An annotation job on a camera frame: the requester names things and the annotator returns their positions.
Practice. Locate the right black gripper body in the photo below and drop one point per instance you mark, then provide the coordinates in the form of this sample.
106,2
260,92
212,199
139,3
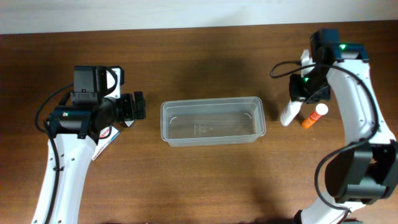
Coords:
310,94

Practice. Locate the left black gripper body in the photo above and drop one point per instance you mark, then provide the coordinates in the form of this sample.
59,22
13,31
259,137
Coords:
138,106

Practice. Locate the orange tube white cap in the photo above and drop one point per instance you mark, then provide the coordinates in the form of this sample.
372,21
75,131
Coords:
320,110

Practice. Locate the white spray bottle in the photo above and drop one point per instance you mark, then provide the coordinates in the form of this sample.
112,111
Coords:
290,112

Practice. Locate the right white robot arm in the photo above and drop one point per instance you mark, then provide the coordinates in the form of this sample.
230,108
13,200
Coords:
365,169

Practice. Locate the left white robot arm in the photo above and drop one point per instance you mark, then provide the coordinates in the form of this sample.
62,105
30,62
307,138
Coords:
77,135

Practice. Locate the clear plastic container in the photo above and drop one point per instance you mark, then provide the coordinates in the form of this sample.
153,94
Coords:
213,121

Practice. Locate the dark bottle white cap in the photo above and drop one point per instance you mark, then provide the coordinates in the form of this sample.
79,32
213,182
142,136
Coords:
127,124

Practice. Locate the white red medicine box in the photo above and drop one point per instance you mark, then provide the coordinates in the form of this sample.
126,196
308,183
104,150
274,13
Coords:
107,135

